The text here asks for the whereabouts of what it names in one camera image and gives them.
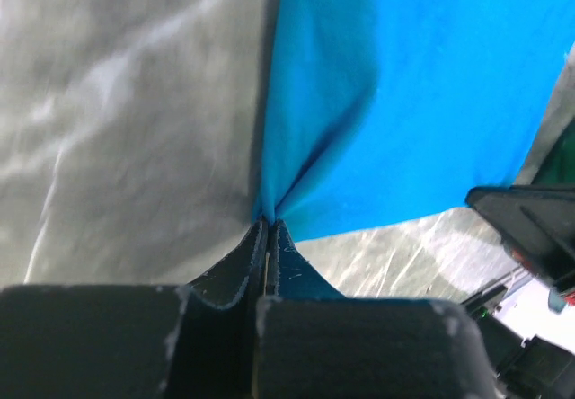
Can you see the green t-shirt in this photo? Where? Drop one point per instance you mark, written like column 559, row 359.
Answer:
column 558, row 167

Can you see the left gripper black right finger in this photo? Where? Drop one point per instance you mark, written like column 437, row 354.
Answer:
column 313, row 342

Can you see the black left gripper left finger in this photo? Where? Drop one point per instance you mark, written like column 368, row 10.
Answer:
column 194, row 340

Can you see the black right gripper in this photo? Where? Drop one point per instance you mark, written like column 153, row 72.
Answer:
column 537, row 223

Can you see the blue t-shirt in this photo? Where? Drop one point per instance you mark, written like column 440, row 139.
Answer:
column 383, row 111

